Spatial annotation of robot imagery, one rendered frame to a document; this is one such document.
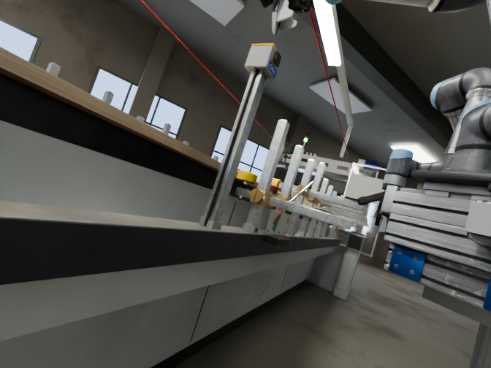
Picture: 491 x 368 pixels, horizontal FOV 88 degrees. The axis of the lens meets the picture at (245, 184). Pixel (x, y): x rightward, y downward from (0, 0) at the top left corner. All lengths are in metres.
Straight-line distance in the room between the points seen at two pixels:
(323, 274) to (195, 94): 4.10
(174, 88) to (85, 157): 4.88
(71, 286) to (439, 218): 0.87
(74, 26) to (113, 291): 5.18
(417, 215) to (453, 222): 0.09
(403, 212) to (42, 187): 0.94
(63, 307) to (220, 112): 5.41
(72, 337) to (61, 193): 0.39
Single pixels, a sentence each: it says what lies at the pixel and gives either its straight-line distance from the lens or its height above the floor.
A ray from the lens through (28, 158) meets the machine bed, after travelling 0.63.
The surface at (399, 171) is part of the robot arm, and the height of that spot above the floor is 1.09.
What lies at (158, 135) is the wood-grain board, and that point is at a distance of 0.69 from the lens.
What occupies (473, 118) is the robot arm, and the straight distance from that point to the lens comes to 0.97.
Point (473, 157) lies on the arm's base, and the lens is 0.92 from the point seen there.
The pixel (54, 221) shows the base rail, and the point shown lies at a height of 0.70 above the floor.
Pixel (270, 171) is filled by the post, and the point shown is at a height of 0.93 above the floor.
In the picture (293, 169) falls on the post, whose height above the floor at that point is 1.00.
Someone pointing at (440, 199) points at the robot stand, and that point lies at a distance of 0.90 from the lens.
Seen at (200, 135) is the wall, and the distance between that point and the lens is 5.52.
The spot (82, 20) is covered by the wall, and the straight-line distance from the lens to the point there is 5.58.
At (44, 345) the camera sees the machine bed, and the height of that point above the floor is 0.34.
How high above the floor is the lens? 0.80
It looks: 4 degrees up
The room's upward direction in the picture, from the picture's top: 18 degrees clockwise
